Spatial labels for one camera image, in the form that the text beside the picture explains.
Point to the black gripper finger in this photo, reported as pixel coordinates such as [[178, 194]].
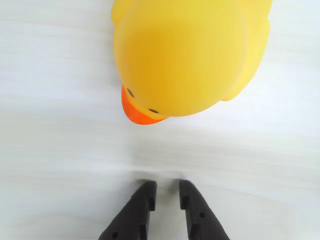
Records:
[[135, 215], [200, 217]]

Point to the yellow rubber duck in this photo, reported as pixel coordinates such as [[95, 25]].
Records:
[[185, 62]]

